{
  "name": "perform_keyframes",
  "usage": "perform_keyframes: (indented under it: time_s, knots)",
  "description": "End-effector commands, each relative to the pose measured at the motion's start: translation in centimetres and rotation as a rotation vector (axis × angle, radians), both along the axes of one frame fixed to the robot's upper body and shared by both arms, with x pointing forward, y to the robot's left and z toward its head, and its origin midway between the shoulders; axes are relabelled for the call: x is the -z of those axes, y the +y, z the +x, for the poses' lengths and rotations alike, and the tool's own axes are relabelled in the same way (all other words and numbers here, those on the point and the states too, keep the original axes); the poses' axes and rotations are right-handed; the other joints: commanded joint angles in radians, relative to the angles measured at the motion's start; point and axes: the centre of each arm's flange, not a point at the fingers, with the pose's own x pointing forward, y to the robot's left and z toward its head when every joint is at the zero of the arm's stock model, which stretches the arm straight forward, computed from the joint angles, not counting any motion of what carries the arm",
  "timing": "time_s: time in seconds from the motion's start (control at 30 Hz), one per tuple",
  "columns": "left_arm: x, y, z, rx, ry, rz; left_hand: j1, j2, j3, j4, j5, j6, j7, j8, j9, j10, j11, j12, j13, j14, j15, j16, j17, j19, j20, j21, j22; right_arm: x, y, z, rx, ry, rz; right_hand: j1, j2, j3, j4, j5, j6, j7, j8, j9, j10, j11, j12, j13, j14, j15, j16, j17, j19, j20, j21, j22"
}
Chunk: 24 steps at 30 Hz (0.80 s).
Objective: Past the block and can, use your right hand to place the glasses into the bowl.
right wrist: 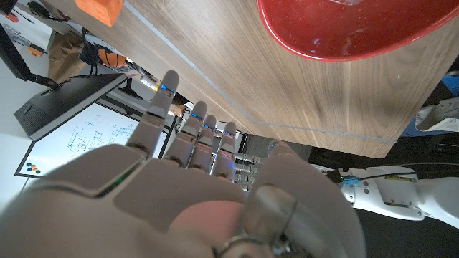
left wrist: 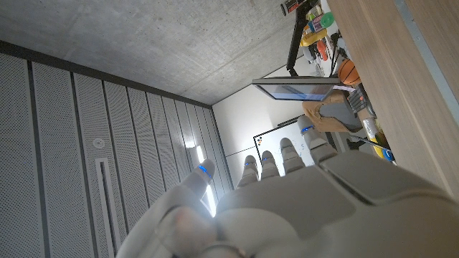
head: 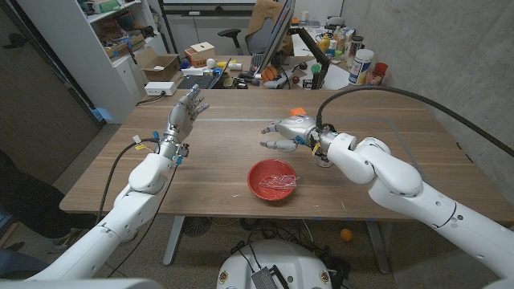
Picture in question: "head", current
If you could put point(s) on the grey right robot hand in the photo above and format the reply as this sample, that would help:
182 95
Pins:
299 128

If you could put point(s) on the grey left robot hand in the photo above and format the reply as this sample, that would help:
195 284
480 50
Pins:
182 118

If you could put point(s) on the clear plastic wrapper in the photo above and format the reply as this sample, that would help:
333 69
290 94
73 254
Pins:
279 182

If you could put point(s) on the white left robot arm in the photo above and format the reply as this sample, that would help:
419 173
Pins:
124 208

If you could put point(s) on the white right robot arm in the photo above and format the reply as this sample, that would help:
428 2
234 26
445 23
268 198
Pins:
393 176

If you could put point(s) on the orange cube block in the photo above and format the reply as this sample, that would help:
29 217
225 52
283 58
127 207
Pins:
298 111

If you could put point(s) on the red and white soup can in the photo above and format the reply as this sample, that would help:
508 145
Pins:
322 162

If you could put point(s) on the red bowl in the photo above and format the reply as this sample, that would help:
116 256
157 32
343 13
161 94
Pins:
261 172

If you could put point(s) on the white power box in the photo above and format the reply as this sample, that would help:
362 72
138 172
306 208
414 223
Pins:
160 88

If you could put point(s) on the black laptop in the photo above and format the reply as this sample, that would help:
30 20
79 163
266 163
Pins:
205 80

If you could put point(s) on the open cardboard box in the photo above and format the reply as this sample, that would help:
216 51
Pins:
158 66

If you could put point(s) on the small orange basketball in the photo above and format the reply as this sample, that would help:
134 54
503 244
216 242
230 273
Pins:
269 74

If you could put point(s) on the small white ball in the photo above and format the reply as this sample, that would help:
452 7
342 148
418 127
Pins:
211 63

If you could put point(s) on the small green ball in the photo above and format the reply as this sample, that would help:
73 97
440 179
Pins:
316 68

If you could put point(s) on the small box with white lid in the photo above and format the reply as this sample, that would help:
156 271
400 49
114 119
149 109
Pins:
200 54

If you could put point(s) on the white canister blue label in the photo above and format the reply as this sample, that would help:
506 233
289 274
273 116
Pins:
360 66

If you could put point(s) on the yellow bottle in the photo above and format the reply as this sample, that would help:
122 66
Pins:
324 43

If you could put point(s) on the flat computer monitor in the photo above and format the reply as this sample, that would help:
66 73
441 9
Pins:
277 36

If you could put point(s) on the grey office chair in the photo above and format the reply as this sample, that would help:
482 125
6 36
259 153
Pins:
257 38

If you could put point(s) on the small orange ball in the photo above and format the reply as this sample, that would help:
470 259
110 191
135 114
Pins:
346 234

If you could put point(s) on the tan jacket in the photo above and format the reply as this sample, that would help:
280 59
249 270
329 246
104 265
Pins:
265 12

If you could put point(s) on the white shelf unit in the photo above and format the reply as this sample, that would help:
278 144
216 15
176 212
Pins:
80 52

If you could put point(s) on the grey metal table leg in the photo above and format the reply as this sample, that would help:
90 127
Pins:
173 241
377 245

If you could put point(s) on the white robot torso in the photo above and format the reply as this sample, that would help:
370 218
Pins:
273 261

